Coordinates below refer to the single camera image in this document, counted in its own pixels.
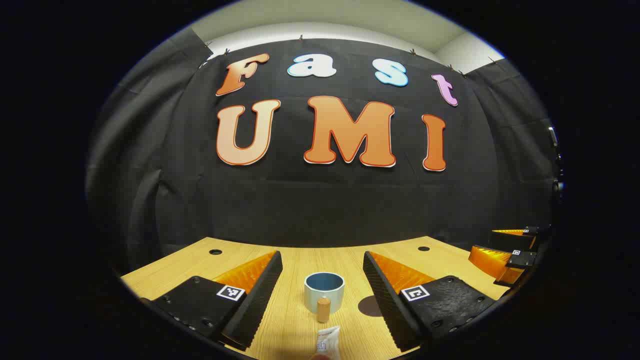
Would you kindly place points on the black backdrop cloth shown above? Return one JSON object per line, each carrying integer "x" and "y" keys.
{"x": 325, "y": 200}

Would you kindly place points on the wooden desktop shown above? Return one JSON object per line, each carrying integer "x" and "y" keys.
{"x": 292, "y": 300}

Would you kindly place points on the white toothpaste tube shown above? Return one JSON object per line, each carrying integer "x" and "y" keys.
{"x": 327, "y": 342}

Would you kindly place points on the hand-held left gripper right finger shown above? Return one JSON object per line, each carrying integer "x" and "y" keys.
{"x": 385, "y": 305}

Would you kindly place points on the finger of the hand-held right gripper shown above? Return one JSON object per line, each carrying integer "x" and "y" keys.
{"x": 515, "y": 240}
{"x": 487, "y": 260}

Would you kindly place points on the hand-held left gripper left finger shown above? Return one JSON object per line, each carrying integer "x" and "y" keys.
{"x": 255, "y": 305}

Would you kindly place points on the dark round coaster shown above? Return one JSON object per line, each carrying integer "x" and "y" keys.
{"x": 370, "y": 306}

